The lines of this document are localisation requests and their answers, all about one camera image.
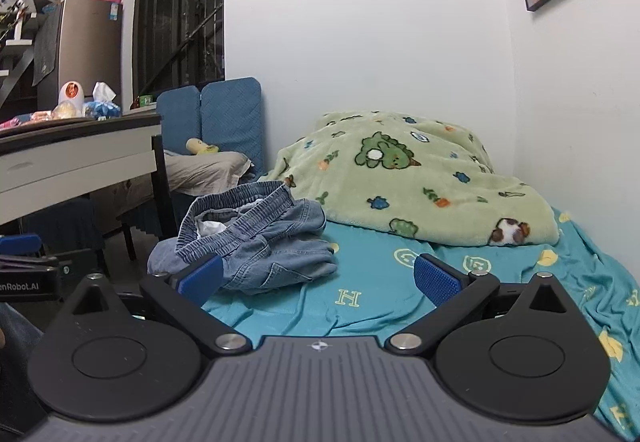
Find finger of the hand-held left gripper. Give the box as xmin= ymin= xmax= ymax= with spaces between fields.
xmin=0 ymin=255 xmax=60 ymax=271
xmin=0 ymin=234 xmax=44 ymax=259

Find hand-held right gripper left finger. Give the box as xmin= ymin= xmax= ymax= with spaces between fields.
xmin=72 ymin=253 xmax=252 ymax=356

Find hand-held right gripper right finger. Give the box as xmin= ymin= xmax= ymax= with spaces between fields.
xmin=384 ymin=253 xmax=571 ymax=356

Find blue denim pants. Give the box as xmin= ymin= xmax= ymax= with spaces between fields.
xmin=146 ymin=181 xmax=339 ymax=294

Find teal printed bed sheet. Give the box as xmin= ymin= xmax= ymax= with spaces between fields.
xmin=200 ymin=202 xmax=640 ymax=442

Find blue zigzag-edged seat cover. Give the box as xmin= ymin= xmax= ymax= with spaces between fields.
xmin=122 ymin=208 xmax=168 ymax=239

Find black chair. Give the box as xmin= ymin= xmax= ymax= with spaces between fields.
xmin=116 ymin=217 xmax=141 ymax=264

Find green printed fleece blanket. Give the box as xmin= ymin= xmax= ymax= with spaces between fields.
xmin=260 ymin=110 xmax=561 ymax=248

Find beige cloth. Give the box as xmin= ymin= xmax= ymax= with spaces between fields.
xmin=162 ymin=149 xmax=256 ymax=197

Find pink packet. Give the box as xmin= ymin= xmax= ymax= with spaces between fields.
xmin=0 ymin=114 xmax=51 ymax=129

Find yellow plush toy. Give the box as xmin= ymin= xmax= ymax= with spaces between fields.
xmin=185 ymin=138 xmax=221 ymax=157

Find blue patterned tissue box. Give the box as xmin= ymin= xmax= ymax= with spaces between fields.
xmin=82 ymin=82 xmax=122 ymax=119

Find blue quilted cushion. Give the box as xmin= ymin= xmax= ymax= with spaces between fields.
xmin=156 ymin=86 xmax=207 ymax=158
xmin=200 ymin=77 xmax=267 ymax=183

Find dark cloth on refrigerator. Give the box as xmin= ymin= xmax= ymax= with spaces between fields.
xmin=31 ymin=4 xmax=64 ymax=88

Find brown refrigerator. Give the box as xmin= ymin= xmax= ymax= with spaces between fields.
xmin=36 ymin=0 xmax=124 ymax=111

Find dark barred window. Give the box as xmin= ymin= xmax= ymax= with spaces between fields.
xmin=132 ymin=0 xmax=229 ymax=99

